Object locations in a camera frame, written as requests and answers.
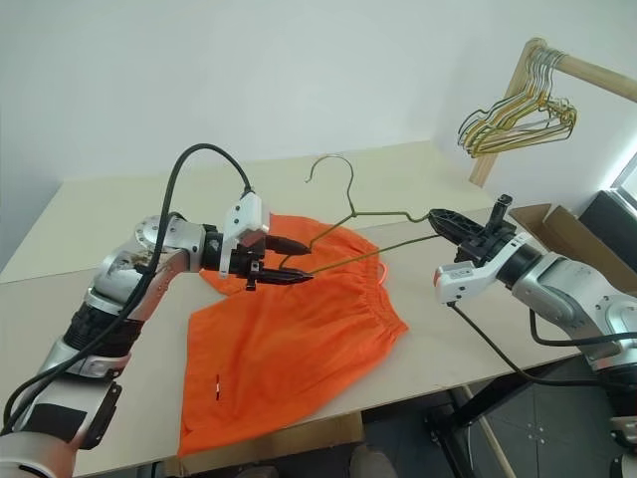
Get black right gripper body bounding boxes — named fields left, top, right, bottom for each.
left=454, top=193, right=518, bottom=263

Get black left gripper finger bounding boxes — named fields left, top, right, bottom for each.
left=257, top=268, right=317, bottom=287
left=265, top=235, right=314, bottom=257

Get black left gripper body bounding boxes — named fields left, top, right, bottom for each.
left=231, top=232, right=275, bottom=294

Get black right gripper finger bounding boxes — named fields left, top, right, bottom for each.
left=428, top=207, right=486, bottom=240
left=433, top=224, right=474, bottom=247

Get orange shorts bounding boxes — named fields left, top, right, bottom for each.
left=177, top=213, right=410, bottom=458

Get olive wire hanger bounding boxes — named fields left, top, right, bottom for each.
left=278, top=154, right=439, bottom=276

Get wooden clothes rack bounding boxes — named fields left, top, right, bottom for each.
left=469, top=37, right=637, bottom=189

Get brown cardboard box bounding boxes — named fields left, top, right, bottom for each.
left=507, top=201, right=637, bottom=310

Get black case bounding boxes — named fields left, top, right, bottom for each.
left=579, top=188, right=637, bottom=245

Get grey rounded shape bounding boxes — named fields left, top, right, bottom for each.
left=347, top=442, right=395, bottom=478

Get wooden stick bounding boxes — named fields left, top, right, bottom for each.
left=476, top=421, right=520, bottom=478

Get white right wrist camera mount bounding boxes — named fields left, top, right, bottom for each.
left=433, top=237, right=530, bottom=304

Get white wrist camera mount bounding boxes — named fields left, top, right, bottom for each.
left=218, top=191, right=271, bottom=279
left=433, top=237, right=530, bottom=304

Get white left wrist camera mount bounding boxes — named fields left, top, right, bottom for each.
left=218, top=191, right=271, bottom=279

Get silver wire hanger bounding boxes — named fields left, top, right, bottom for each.
left=457, top=47, right=573, bottom=150

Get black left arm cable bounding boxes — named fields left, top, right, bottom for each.
left=0, top=143, right=258, bottom=434

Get green wire hanger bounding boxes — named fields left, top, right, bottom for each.
left=456, top=49, right=568, bottom=148

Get black table frame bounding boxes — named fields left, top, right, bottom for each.
left=422, top=382, right=618, bottom=478

